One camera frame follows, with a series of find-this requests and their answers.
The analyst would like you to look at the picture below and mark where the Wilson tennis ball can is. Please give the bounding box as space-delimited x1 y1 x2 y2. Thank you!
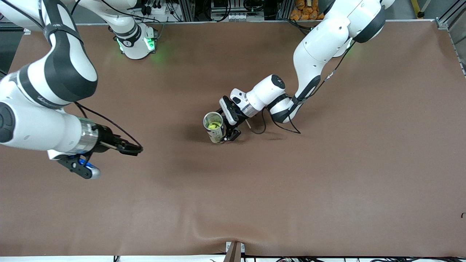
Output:
203 111 227 144

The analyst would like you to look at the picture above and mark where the brown table mat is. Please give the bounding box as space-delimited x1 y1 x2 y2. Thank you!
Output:
0 20 466 257

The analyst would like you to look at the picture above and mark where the white power strip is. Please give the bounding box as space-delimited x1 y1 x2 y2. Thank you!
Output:
140 2 171 16

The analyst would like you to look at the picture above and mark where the yellow pole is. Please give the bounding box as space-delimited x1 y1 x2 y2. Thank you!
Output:
411 0 426 19

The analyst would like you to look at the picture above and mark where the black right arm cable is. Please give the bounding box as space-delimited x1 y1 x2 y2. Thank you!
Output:
0 0 143 153

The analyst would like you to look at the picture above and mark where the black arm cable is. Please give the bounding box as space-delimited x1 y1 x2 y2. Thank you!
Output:
0 0 143 153
251 36 355 135

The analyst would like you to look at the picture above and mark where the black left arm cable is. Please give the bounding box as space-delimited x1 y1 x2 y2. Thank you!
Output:
251 36 355 135

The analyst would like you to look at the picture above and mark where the black base cable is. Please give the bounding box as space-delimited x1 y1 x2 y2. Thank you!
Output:
285 17 311 36

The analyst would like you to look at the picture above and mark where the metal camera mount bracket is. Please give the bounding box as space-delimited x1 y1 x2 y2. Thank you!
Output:
225 241 246 262

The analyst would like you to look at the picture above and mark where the aluminium frame post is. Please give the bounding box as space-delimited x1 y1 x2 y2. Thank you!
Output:
435 0 466 77

